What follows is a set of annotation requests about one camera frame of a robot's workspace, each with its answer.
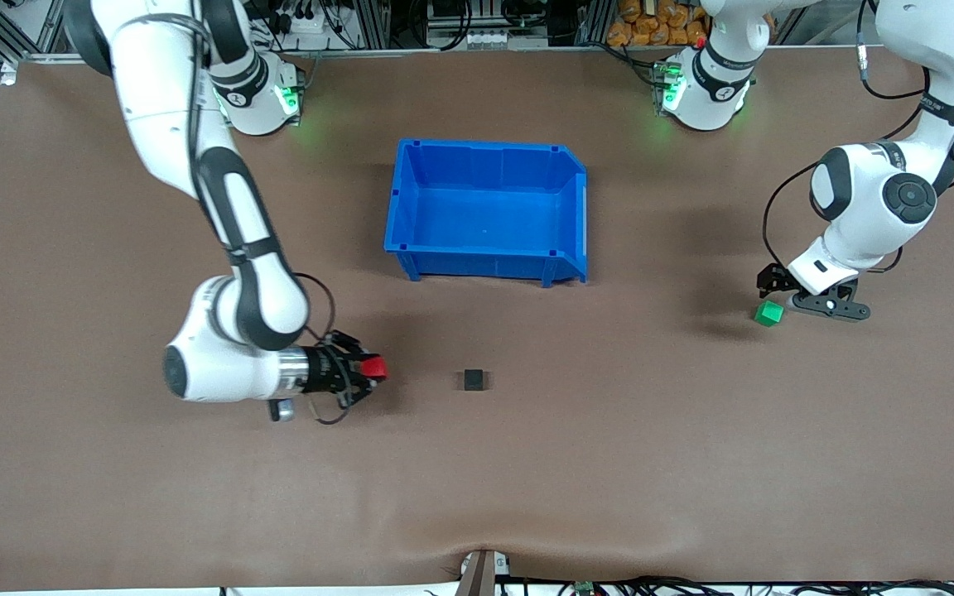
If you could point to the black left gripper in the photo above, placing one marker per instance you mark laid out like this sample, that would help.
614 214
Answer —
772 280

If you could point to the orange snack bags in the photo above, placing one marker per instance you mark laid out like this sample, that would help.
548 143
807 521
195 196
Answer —
651 29

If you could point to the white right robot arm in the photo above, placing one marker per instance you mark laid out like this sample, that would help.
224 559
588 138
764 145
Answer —
154 99

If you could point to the brown camera mount bracket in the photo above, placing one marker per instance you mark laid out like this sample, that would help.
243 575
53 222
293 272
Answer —
477 575

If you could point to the small black cube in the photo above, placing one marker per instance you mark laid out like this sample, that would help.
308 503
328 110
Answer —
474 380

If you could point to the small green circuit board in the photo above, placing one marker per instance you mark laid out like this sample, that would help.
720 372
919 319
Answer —
583 588

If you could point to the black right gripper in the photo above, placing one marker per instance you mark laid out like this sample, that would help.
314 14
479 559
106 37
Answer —
325 370

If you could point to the aluminium table edge rail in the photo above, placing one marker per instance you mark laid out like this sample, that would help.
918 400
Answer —
444 53

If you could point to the small red cube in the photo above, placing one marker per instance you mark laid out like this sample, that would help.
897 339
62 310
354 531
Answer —
374 367

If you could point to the white corner bracket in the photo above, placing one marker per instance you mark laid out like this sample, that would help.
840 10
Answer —
8 74

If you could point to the aluminium frame post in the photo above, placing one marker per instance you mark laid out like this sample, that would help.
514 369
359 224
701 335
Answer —
593 21
371 23

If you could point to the blue plastic storage bin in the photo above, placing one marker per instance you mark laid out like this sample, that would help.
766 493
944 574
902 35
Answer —
485 215

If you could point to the grey electronics box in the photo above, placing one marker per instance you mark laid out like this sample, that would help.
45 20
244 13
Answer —
485 33

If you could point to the small green cube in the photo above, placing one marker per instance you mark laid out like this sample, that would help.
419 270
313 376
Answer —
768 314

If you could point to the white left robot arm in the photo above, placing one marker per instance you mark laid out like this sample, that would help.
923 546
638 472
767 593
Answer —
866 190

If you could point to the white power strip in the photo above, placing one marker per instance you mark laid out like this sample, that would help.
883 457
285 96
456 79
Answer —
311 25

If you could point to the aluminium frame profile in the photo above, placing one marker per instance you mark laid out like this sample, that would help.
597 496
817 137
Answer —
53 25

